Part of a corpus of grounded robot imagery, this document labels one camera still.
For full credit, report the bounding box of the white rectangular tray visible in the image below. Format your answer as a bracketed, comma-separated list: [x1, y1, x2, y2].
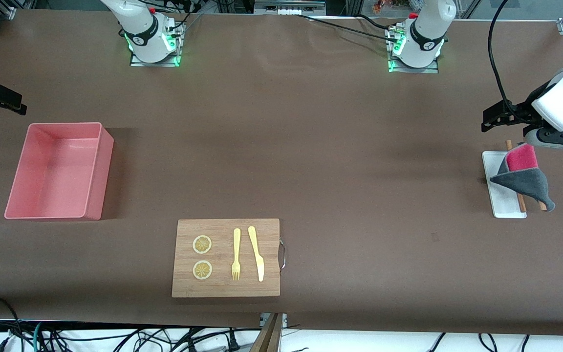
[482, 151, 527, 219]

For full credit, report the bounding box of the grey device box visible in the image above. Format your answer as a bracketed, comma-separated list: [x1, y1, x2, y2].
[254, 0, 327, 15]

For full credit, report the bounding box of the short black table cable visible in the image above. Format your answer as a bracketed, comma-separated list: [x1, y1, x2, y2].
[357, 14, 399, 30]

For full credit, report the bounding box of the yellow plastic knife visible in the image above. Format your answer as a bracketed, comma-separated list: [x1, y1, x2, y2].
[248, 226, 265, 283]

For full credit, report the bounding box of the wooden plank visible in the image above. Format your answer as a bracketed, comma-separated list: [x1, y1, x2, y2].
[251, 313, 283, 352]

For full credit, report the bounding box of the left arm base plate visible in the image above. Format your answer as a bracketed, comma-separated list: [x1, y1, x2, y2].
[388, 27, 439, 74]

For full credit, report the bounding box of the pink plastic bin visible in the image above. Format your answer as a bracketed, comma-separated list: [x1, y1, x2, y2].
[4, 122, 114, 221]

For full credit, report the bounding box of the yellow plastic fork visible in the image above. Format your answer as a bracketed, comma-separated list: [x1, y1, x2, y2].
[231, 228, 241, 281]

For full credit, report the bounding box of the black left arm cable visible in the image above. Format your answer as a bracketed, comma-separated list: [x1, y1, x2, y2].
[487, 0, 514, 120]

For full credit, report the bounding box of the grey cloth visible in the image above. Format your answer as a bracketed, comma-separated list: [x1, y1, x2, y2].
[490, 143, 556, 212]

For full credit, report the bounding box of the wooden cutting board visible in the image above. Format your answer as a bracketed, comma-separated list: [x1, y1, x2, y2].
[172, 219, 281, 298]

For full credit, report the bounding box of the long black table cable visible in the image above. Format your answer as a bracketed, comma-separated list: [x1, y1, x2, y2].
[291, 14, 402, 44]

